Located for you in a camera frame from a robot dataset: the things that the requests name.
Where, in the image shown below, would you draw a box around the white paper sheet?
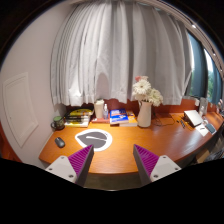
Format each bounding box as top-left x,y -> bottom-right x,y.
196,124 -> 208,136

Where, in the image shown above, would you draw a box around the white tissue container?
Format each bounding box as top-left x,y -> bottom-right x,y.
94,99 -> 104,118

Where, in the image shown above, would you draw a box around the orange book under blue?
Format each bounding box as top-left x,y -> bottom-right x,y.
120,111 -> 138,127

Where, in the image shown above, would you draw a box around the white curtain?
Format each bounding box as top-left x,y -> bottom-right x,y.
51,0 -> 192,106

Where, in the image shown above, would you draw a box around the white wall panel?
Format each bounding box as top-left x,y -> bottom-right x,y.
3,73 -> 38,147

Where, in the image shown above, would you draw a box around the white flower vase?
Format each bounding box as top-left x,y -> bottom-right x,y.
137,101 -> 152,128

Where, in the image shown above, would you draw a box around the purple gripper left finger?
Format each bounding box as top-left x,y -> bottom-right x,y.
46,145 -> 94,187

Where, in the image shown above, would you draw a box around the black cable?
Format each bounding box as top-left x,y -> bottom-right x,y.
151,111 -> 178,128

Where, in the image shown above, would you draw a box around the dark grey computer mouse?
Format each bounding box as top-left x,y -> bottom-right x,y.
55,137 -> 65,148

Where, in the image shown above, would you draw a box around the white gerbera flowers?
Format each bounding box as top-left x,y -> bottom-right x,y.
132,76 -> 163,107

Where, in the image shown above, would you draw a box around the green mug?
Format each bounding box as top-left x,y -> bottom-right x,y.
51,116 -> 65,131

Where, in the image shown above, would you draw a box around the stack of books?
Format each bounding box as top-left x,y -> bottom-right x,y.
64,108 -> 93,127

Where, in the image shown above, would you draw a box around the clear sanitizer bottle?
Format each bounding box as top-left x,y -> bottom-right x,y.
103,104 -> 108,120

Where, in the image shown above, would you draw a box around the grey white round mousepad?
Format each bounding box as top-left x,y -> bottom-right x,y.
75,129 -> 113,152

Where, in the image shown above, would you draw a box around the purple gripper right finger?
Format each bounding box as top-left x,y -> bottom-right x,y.
133,145 -> 180,186

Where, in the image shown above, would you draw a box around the silver laptop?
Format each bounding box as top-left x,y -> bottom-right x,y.
184,110 -> 203,127

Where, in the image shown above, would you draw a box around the smartphone on desk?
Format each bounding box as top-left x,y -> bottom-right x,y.
205,123 -> 216,134

